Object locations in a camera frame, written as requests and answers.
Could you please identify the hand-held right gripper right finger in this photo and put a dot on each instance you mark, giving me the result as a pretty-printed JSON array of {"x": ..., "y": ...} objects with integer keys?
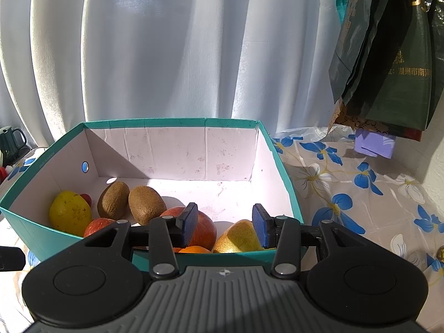
[{"x": 262, "y": 225}]

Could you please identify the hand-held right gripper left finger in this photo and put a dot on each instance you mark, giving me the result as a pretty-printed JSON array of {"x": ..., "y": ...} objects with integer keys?
[{"x": 189, "y": 225}]

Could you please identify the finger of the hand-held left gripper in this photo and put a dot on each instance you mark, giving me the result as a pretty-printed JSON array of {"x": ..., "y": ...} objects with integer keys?
[{"x": 12, "y": 258}]

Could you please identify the large red apple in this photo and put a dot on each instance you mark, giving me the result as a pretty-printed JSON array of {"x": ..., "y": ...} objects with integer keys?
[{"x": 204, "y": 232}]

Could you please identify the small orange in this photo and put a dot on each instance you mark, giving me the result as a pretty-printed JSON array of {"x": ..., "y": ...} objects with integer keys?
[{"x": 194, "y": 249}]

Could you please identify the yellow green pear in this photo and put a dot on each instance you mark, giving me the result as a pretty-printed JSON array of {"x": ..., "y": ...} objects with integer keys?
[{"x": 239, "y": 237}]

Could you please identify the brown kiwi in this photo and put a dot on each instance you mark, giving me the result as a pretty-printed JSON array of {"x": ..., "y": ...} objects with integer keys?
[
  {"x": 145, "y": 204},
  {"x": 112, "y": 199}
]

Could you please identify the yellow speckled fruit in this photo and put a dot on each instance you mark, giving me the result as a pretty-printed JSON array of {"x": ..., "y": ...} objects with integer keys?
[{"x": 69, "y": 213}]

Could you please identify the teal cardboard box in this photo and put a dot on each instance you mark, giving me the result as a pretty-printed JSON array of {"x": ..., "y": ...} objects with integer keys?
[{"x": 190, "y": 152}]

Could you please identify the small red apple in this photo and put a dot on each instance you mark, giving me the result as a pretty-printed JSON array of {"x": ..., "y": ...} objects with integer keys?
[{"x": 99, "y": 227}]

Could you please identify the red cherry tomato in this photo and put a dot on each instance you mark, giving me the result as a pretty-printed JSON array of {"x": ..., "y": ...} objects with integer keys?
[{"x": 86, "y": 199}]

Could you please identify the dark green mug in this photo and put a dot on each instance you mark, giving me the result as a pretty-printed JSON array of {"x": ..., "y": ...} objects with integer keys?
[{"x": 12, "y": 142}]

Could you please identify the blue floral tablecloth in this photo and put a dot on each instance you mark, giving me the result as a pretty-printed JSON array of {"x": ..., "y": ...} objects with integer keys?
[{"x": 381, "y": 215}]

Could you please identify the purple box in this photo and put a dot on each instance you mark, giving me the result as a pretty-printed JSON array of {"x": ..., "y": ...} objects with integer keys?
[{"x": 374, "y": 144}]

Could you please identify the orange patterned bag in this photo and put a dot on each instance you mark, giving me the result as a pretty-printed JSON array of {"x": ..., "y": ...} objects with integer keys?
[{"x": 350, "y": 118}]

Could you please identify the red bag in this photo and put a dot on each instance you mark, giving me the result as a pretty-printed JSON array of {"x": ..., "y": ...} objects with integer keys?
[{"x": 407, "y": 134}]

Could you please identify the white curtain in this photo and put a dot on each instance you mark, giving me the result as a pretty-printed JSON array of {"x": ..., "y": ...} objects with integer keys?
[{"x": 173, "y": 48}]

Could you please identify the overripe banana bunch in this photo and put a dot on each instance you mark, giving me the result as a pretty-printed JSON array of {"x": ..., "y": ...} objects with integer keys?
[{"x": 441, "y": 253}]

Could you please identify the translucent grey plastic bag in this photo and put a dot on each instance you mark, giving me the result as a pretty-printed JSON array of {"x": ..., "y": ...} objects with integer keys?
[{"x": 350, "y": 41}]

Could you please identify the dark green plastic bag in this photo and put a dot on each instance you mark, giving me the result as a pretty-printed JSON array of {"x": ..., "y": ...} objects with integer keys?
[{"x": 402, "y": 76}]

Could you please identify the black plastic bag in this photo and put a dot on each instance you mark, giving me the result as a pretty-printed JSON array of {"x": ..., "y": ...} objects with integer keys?
[{"x": 437, "y": 59}]

